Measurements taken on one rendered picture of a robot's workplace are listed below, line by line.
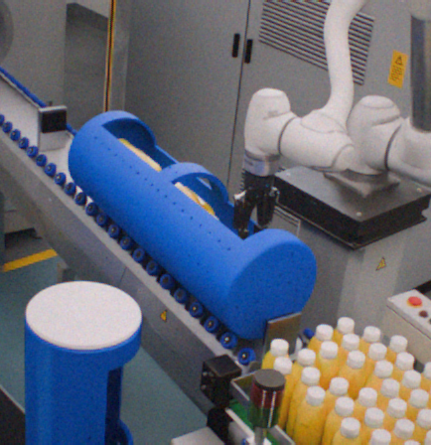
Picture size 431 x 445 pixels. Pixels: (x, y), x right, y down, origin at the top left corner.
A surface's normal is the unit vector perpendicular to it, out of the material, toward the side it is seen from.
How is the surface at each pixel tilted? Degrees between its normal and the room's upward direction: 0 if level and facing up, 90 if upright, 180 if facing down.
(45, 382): 90
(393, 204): 0
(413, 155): 107
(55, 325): 0
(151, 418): 0
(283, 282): 90
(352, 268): 90
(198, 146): 90
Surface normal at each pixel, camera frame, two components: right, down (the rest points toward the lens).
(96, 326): 0.11, -0.87
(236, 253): -0.46, -0.54
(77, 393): 0.07, 0.48
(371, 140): -0.56, 0.28
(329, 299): -0.74, 0.25
